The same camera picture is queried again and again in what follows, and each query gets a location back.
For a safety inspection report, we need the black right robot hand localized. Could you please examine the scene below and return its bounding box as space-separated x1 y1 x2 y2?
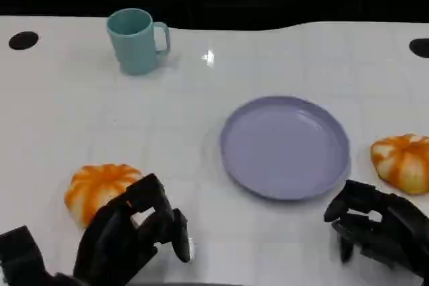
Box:
323 180 429 280

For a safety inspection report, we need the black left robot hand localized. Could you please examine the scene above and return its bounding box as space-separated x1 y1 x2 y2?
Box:
73 173 192 283

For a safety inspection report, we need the orange and white toy bread roll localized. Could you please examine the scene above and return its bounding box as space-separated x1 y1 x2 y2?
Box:
370 133 429 196
64 163 145 230

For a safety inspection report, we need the lilac plate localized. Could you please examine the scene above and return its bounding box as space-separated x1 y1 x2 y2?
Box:
219 95 351 202

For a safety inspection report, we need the black round table grommet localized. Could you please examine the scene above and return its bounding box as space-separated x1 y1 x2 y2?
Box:
8 31 40 50
409 38 429 56

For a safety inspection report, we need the pale green mug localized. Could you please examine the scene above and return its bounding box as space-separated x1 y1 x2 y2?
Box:
106 7 171 76

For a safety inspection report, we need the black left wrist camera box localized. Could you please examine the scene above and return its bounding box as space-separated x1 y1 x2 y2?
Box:
0 225 54 286

